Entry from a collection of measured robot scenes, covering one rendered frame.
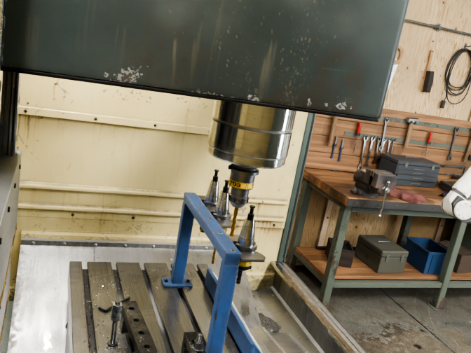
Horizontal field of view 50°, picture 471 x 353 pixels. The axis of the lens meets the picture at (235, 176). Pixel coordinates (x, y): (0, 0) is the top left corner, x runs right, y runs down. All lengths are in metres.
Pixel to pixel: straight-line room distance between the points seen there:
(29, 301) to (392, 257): 2.85
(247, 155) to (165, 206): 1.19
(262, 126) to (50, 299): 1.23
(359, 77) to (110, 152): 1.25
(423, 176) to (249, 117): 3.44
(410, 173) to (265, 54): 3.42
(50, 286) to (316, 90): 1.35
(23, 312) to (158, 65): 1.28
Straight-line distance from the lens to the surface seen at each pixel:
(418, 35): 4.45
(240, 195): 1.02
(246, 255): 1.28
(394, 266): 4.14
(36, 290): 1.97
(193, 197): 1.63
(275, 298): 2.32
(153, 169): 2.04
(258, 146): 0.93
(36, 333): 1.87
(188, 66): 0.82
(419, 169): 4.25
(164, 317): 1.59
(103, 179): 2.03
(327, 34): 0.90
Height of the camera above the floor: 1.71
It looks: 14 degrees down
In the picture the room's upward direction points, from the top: 10 degrees clockwise
